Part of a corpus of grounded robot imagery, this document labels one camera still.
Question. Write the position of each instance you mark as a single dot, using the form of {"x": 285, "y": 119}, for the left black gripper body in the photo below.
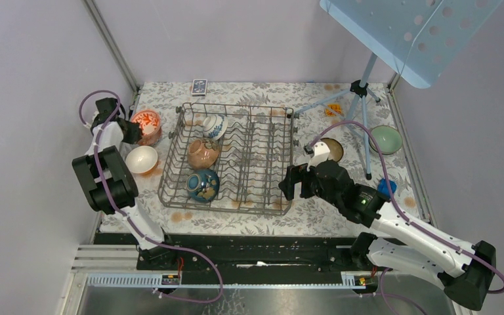
{"x": 130, "y": 135}

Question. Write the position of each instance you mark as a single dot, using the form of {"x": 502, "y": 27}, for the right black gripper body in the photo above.
{"x": 319, "y": 191}

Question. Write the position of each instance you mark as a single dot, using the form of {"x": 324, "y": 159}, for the red white bowl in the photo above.
{"x": 150, "y": 124}

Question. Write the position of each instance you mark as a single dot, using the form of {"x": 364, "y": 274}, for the black patterned bowl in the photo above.
{"x": 335, "y": 148}

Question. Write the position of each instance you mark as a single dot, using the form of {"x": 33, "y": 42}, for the orange bowl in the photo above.
{"x": 142, "y": 160}

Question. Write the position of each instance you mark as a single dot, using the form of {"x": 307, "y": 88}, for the pale green bowl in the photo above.
{"x": 388, "y": 139}

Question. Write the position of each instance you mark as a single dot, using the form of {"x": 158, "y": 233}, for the brown floral bowl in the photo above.
{"x": 203, "y": 152}

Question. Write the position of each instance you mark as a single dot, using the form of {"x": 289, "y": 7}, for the grey wire dish rack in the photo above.
{"x": 255, "y": 151}

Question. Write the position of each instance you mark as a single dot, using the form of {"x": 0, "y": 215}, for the dark blue bowl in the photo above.
{"x": 203, "y": 185}

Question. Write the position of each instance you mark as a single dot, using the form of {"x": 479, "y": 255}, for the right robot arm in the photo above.
{"x": 463, "y": 270}

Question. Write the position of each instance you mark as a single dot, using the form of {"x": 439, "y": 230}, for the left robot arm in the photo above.
{"x": 106, "y": 180}

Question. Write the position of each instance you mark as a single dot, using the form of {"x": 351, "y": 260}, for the blue toy block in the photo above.
{"x": 386, "y": 187}

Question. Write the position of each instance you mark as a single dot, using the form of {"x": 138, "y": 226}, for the orange butterfly toy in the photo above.
{"x": 333, "y": 109}

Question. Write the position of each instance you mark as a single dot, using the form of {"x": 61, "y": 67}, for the playing card box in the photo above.
{"x": 199, "y": 87}

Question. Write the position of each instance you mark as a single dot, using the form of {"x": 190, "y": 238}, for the white blue floral bowl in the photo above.
{"x": 214, "y": 126}

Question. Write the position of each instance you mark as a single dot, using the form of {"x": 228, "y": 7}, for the blue music stand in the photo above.
{"x": 417, "y": 39}

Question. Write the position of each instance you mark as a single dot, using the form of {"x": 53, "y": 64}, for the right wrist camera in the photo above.
{"x": 321, "y": 153}

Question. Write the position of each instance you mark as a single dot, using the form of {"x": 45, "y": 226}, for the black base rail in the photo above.
{"x": 253, "y": 260}

